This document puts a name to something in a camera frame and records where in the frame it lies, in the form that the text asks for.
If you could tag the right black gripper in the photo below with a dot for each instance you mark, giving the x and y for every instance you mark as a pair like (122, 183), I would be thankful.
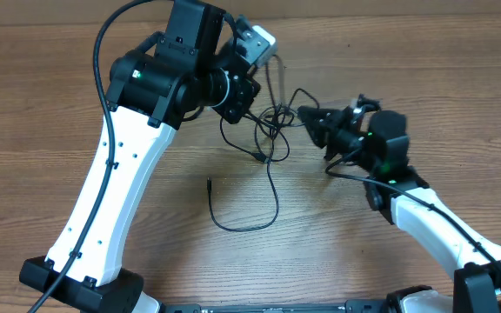
(323, 130)

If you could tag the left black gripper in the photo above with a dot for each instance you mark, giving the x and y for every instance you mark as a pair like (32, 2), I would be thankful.
(245, 90)

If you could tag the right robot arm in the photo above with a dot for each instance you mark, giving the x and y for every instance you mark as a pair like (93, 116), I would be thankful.
(376, 141)

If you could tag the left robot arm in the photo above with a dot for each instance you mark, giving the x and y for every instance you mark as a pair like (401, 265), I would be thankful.
(205, 58)

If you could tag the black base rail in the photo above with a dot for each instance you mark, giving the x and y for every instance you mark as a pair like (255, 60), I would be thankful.
(276, 308)

